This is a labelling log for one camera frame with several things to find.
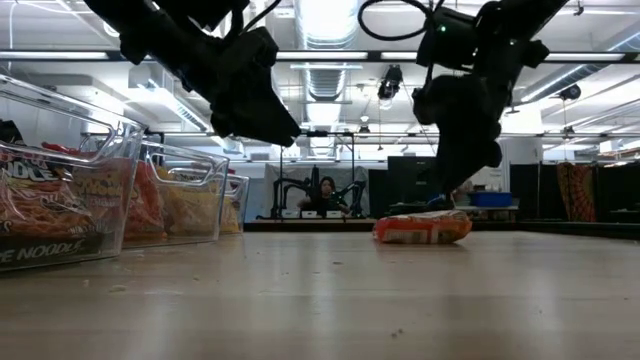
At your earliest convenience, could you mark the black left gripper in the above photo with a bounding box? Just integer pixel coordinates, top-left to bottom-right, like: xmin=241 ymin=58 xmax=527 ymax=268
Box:
xmin=172 ymin=24 xmax=303 ymax=149

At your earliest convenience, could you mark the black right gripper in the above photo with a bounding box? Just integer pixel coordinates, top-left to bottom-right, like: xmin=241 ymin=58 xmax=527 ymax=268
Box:
xmin=411 ymin=39 xmax=551 ymax=211

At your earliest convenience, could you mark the blue storage bin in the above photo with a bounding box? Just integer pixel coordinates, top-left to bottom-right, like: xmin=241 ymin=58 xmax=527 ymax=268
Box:
xmin=469 ymin=191 xmax=514 ymax=209

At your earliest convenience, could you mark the black background cabinet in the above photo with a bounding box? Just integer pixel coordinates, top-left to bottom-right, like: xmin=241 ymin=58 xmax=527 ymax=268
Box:
xmin=367 ymin=155 xmax=442 ymax=219

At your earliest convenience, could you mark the black background partition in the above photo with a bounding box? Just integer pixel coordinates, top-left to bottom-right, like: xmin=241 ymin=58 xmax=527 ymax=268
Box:
xmin=509 ymin=163 xmax=557 ymax=221

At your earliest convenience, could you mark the person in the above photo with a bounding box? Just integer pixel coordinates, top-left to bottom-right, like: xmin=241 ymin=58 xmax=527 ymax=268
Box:
xmin=297 ymin=175 xmax=352 ymax=217

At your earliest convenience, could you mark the black ceiling mounted device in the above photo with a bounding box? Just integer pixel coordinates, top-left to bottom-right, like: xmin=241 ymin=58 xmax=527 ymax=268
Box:
xmin=377 ymin=63 xmax=405 ymax=101

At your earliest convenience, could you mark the orange black patterned object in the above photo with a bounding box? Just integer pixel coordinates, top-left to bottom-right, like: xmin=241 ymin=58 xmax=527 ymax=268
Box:
xmin=557 ymin=162 xmax=596 ymax=222

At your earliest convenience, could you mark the dark background cabinet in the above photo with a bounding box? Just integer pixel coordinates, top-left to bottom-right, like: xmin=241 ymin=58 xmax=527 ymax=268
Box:
xmin=594 ymin=163 xmax=640 ymax=224

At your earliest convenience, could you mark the black background rig frame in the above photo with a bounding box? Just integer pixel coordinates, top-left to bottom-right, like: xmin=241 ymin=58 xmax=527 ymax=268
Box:
xmin=278 ymin=129 xmax=358 ymax=220

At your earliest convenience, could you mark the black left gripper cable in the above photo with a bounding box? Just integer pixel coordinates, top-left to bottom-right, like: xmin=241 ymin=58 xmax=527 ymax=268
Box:
xmin=230 ymin=0 xmax=284 ymax=37

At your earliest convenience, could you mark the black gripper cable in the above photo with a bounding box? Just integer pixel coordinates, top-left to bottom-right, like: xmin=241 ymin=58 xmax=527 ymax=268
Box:
xmin=356 ymin=0 xmax=444 ymax=43
xmin=230 ymin=0 xmax=284 ymax=37

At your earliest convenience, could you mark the white ceiling air duct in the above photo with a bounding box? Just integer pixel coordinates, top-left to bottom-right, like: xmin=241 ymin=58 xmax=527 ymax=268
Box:
xmin=293 ymin=0 xmax=364 ymax=50

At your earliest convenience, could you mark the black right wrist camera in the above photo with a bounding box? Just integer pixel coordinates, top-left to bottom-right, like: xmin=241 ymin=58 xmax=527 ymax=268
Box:
xmin=416 ymin=6 xmax=480 ymax=72

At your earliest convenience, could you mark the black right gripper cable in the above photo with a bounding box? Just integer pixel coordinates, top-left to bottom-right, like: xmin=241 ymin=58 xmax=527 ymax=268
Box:
xmin=356 ymin=0 xmax=444 ymax=43

